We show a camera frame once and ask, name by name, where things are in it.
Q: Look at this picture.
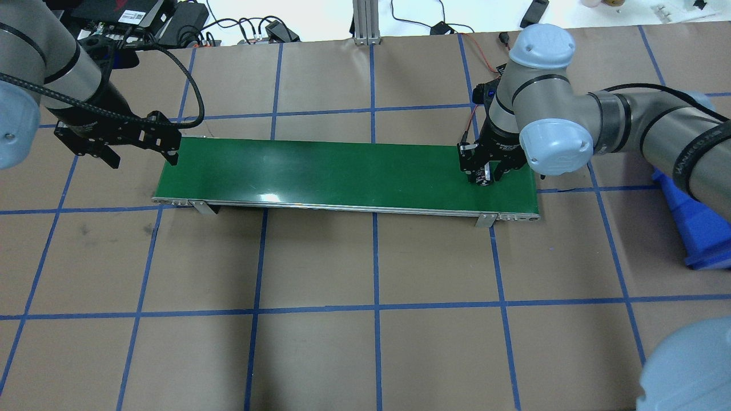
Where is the aluminium frame post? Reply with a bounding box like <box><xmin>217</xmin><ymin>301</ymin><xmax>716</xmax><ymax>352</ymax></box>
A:
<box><xmin>352</xmin><ymin>0</ymin><xmax>382</xmax><ymax>46</ymax></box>

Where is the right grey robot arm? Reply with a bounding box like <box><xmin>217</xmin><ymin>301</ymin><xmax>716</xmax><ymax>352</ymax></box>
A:
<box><xmin>457</xmin><ymin>23</ymin><xmax>730</xmax><ymax>410</ymax></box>

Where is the blue plastic bin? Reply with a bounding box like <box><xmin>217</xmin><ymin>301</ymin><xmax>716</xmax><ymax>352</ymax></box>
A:
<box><xmin>651</xmin><ymin>167</ymin><xmax>730</xmax><ymax>271</ymax></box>

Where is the black power adapter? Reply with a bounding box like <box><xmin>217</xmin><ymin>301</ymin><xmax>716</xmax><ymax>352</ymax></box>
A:
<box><xmin>519</xmin><ymin>0</ymin><xmax>550</xmax><ymax>29</ymax></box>

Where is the black cylindrical capacitor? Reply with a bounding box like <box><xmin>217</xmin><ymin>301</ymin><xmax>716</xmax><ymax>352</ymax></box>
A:
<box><xmin>475</xmin><ymin>162</ymin><xmax>493</xmax><ymax>187</ymax></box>

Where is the green conveyor belt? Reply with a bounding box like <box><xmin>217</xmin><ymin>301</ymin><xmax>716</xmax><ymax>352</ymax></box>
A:
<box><xmin>152</xmin><ymin>137</ymin><xmax>541</xmax><ymax>227</ymax></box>

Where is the black laptop computer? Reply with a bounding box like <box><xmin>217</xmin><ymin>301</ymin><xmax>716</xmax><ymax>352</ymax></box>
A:
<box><xmin>71</xmin><ymin>1</ymin><xmax>177</xmax><ymax>30</ymax></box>

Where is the red black wire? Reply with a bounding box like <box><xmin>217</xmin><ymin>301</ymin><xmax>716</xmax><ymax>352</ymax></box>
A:
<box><xmin>457</xmin><ymin>32</ymin><xmax>509</xmax><ymax>143</ymax></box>

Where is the black power brick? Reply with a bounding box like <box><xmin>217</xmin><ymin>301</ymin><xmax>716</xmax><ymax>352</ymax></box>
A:
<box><xmin>156</xmin><ymin>2</ymin><xmax>209</xmax><ymax>49</ymax></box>

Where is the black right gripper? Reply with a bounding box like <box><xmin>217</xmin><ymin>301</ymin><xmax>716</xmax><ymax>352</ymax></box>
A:
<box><xmin>457</xmin><ymin>83</ymin><xmax>527</xmax><ymax>184</ymax></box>

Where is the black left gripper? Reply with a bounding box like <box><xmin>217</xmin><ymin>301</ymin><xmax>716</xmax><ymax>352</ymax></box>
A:
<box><xmin>53</xmin><ymin>110</ymin><xmax>181</xmax><ymax>170</ymax></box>

